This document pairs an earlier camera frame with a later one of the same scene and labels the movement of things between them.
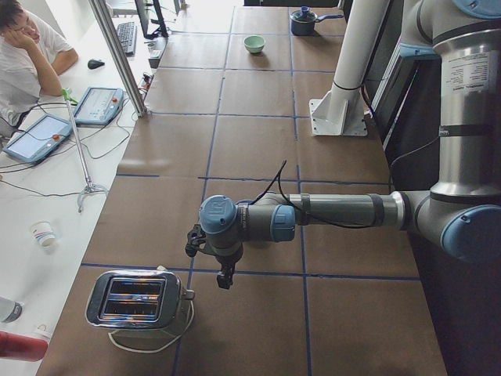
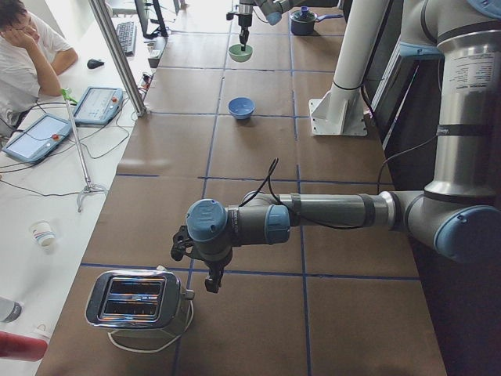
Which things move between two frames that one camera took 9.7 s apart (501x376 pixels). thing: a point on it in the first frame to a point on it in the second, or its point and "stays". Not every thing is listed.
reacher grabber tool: (89, 187) stays
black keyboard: (127, 34) stays
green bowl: (254, 44) to (239, 56)
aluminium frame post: (106, 23) stays
